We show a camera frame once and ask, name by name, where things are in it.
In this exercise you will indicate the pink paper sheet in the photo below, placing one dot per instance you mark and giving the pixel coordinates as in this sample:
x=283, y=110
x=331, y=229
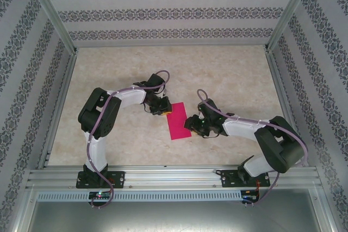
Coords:
x=178, y=123

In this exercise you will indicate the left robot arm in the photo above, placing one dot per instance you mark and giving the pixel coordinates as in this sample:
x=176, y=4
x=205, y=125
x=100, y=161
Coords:
x=95, y=118

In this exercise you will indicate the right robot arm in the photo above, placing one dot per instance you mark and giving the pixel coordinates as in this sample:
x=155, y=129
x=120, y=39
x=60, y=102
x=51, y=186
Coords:
x=282, y=145

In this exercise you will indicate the grey metal sheet panel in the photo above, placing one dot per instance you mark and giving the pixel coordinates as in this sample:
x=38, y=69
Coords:
x=174, y=218

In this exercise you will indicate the aluminium mounting rail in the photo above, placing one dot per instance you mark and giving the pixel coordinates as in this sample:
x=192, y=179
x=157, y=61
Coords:
x=174, y=177

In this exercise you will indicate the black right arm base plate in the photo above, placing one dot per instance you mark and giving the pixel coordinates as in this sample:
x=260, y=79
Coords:
x=263, y=179

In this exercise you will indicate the aluminium side rail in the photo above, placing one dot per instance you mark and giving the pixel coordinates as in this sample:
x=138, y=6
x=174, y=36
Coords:
x=58, y=107
x=285, y=107

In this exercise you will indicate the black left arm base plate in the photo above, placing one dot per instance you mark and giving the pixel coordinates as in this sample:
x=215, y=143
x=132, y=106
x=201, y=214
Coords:
x=119, y=179

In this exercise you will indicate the aluminium frame post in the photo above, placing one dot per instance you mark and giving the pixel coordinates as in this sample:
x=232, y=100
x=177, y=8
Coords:
x=288, y=12
x=51, y=12

